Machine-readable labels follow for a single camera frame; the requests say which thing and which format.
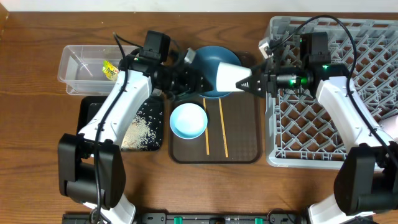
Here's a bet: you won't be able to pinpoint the white cup green inside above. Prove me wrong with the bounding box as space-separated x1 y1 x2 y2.
215 62 252 92

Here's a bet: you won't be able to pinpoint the light blue bowl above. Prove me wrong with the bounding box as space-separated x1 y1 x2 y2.
170 103 208 139

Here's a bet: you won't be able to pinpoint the rice grains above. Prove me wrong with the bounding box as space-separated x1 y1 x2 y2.
121 103 164 151

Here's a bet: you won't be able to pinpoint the yellow green snack wrapper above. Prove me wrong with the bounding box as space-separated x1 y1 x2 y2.
102 60 119 81

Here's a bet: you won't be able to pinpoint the white cup pink inside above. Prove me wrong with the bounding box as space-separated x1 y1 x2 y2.
379 115 398 142

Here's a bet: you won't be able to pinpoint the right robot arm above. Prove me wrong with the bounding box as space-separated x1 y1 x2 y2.
236 32 397 223

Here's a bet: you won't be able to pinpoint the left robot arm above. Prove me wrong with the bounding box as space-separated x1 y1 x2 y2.
58 30 213 223

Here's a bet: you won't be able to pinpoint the grey plastic dishwasher rack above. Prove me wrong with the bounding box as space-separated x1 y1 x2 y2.
265 16 397 170

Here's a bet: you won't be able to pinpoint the clear plastic waste bin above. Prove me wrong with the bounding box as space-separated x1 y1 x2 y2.
58 45 122 96

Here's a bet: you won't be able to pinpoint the dark blue plate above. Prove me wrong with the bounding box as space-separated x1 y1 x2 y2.
192 46 241 99

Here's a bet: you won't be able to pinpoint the black plastic tray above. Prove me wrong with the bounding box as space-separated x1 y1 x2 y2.
77 96 164 139

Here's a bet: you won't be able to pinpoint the left wooden chopstick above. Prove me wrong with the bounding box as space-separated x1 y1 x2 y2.
203 98 210 156

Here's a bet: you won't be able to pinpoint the wooden chopstick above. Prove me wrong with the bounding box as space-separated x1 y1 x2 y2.
203 98 210 156
218 98 229 158

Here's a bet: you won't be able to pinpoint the brown serving tray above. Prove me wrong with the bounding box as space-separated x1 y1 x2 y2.
168 92 262 164

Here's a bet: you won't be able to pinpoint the right wooden chopstick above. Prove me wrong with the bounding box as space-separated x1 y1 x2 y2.
218 98 229 158

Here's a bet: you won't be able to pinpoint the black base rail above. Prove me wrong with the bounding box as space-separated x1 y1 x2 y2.
61 212 312 224

